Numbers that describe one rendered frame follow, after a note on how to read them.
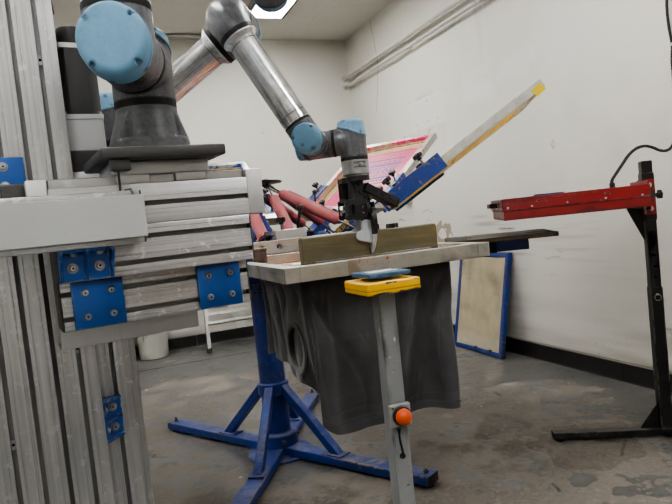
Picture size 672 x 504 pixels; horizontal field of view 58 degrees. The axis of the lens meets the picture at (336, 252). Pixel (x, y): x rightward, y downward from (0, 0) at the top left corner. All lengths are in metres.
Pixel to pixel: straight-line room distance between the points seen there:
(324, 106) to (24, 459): 5.68
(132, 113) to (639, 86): 2.89
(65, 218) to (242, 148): 5.37
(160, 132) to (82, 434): 0.63
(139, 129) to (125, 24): 0.20
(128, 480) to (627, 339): 2.97
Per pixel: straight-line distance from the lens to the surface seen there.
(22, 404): 1.37
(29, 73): 1.38
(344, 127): 1.67
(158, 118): 1.21
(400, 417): 1.38
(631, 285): 3.75
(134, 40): 1.09
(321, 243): 1.62
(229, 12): 1.65
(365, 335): 1.65
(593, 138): 3.86
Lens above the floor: 1.09
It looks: 3 degrees down
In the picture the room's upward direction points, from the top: 6 degrees counter-clockwise
